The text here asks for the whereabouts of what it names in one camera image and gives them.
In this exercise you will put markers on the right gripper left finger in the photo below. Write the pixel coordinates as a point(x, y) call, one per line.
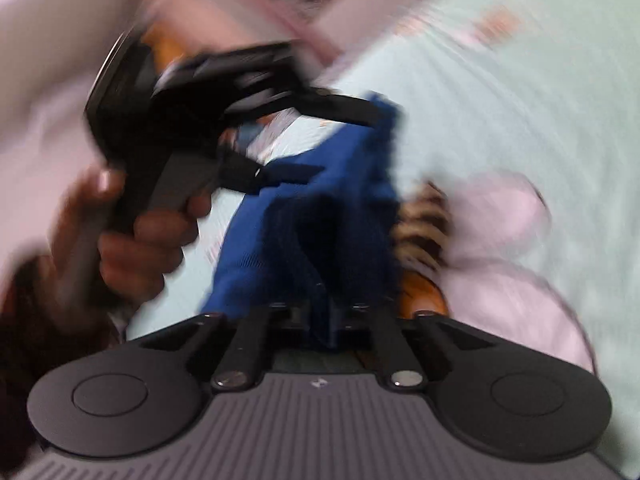
point(266, 334)

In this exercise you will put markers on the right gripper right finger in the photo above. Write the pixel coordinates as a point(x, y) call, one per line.
point(373, 336)

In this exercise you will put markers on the blue knit sweater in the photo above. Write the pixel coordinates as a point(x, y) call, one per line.
point(326, 239)

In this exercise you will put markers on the red plaid sleeve forearm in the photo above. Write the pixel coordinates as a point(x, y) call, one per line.
point(32, 344)

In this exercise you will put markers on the person left hand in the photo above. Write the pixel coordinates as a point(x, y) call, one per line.
point(134, 266)

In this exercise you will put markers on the pink curtain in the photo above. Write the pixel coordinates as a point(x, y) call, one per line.
point(193, 26)

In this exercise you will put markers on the bee pattern quilted bedspread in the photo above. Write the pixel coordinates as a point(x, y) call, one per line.
point(526, 113)

